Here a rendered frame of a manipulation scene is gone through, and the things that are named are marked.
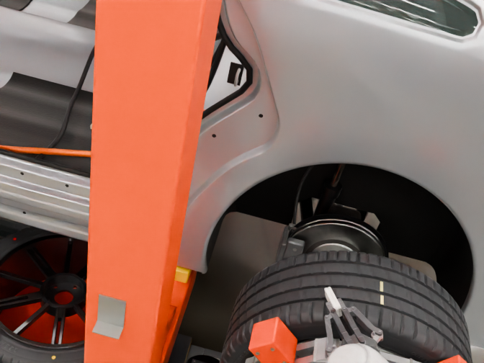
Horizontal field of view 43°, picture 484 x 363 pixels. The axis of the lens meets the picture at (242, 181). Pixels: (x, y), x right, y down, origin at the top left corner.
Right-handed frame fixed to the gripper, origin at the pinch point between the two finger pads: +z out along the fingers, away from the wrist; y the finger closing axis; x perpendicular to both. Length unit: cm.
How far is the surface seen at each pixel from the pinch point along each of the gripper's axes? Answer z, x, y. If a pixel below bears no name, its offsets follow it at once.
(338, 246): 43, -26, 16
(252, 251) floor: 140, -103, -1
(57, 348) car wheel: 49, -37, -78
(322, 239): 46, -23, 12
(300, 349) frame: -3.5, -7.9, -10.1
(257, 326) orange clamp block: 2.0, -2.3, -18.0
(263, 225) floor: 158, -104, 10
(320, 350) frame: -7.1, -5.8, -6.4
